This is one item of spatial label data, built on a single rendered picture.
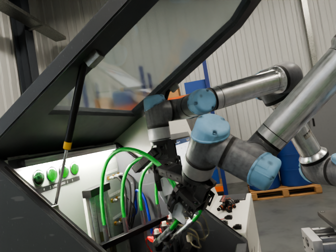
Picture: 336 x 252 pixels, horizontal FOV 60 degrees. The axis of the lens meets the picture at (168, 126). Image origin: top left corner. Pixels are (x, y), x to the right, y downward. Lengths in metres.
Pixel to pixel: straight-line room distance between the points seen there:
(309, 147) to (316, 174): 0.11
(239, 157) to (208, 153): 0.06
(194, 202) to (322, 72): 0.41
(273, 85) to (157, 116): 0.40
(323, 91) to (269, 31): 7.16
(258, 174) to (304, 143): 0.68
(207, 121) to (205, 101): 0.26
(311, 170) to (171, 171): 0.71
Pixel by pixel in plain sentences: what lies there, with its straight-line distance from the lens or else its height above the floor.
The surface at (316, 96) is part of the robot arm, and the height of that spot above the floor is 1.48.
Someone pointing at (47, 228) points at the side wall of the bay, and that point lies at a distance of 0.80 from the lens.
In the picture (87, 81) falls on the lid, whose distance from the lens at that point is 0.84.
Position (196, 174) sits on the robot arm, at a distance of 0.66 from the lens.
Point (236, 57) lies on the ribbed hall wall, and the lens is 7.63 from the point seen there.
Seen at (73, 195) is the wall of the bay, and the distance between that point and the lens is 1.12.
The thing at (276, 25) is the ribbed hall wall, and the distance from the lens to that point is 7.95.
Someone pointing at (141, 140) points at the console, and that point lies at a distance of 1.39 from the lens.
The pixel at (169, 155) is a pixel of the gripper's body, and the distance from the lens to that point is 0.96.
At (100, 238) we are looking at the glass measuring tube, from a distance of 1.23.
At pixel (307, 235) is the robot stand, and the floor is 0.99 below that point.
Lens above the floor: 1.45
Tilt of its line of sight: 2 degrees up
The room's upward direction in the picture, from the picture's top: 9 degrees counter-clockwise
